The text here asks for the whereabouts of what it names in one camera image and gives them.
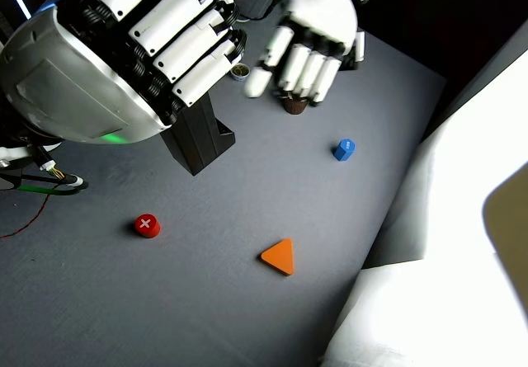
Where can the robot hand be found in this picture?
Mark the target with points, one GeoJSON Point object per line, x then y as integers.
{"type": "Point", "coordinates": [70, 86]}
{"type": "Point", "coordinates": [321, 12]}

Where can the grey electronics box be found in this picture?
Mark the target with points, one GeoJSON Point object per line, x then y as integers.
{"type": "Point", "coordinates": [257, 2]}

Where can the toy cupcake with red heart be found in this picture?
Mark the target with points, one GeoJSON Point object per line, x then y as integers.
{"type": "Point", "coordinates": [295, 106]}

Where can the small bowl with green food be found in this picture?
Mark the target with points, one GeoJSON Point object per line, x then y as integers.
{"type": "Point", "coordinates": [240, 71]}

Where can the blue hexagonal block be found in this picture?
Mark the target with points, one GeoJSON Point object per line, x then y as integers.
{"type": "Point", "coordinates": [344, 149]}

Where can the red cylinder with white cross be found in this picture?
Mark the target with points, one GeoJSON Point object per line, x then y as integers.
{"type": "Point", "coordinates": [147, 225]}

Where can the white backdrop sheet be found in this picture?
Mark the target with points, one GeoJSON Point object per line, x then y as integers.
{"type": "Point", "coordinates": [453, 177]}

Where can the grey table cloth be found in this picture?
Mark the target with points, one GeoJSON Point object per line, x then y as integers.
{"type": "Point", "coordinates": [165, 301]}

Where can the orange triangle block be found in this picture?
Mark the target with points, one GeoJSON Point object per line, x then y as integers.
{"type": "Point", "coordinates": [280, 256]}

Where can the tan panel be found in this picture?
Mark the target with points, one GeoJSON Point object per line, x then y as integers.
{"type": "Point", "coordinates": [509, 227]}

